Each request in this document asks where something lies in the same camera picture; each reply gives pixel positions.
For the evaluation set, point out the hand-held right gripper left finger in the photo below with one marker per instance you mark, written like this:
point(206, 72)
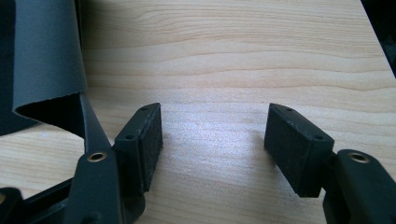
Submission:
point(138, 152)

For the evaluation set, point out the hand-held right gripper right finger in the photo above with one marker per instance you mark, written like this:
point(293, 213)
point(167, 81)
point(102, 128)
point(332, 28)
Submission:
point(295, 152)

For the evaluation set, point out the grey leather sheet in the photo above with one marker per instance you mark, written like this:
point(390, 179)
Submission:
point(46, 46)

